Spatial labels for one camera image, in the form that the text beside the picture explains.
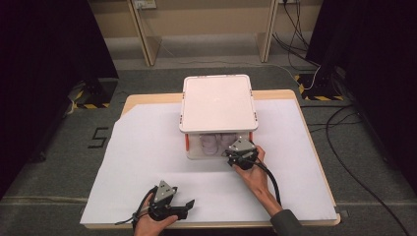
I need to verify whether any white table sheet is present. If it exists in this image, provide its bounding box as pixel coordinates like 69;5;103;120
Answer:
79;98;338;226

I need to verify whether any white plastic shoe box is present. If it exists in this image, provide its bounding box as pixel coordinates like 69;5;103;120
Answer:
179;74;259;160

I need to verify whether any bundle of black cables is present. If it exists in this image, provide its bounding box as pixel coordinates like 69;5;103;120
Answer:
271;0;321;72

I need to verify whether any person's left hand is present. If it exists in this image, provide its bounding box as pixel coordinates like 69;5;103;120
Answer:
133;193;180;236

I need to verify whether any person's right hand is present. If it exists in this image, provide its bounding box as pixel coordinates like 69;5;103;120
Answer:
231;146;270;195

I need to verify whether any wooden desk leg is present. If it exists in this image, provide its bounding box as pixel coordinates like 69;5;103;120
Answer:
127;0;163;68
255;0;279;64

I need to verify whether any stand base with hazard tape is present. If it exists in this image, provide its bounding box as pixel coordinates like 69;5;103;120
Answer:
294;72;345;102
67;78;119;111

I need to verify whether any black curtain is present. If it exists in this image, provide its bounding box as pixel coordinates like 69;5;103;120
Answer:
306;0;417;195
0;0;119;198

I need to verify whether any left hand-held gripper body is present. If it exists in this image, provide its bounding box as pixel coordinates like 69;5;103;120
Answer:
148;180;190;222

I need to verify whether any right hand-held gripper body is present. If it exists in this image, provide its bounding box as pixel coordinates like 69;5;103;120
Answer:
227;137;260;171

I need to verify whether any white wall socket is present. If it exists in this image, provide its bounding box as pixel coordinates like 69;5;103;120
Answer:
133;0;157;10

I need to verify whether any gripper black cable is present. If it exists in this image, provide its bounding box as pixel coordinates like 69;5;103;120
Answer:
250;159;283;207
114;186;159;230

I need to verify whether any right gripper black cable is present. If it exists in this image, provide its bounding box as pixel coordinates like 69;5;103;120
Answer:
250;159;283;207

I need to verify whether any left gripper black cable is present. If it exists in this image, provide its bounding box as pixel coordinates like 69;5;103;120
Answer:
114;186;159;230

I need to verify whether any long black floor cable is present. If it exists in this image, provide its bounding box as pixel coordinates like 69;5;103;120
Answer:
299;103;411;236

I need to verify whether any wooden table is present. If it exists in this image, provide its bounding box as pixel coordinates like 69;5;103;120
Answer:
83;88;342;230

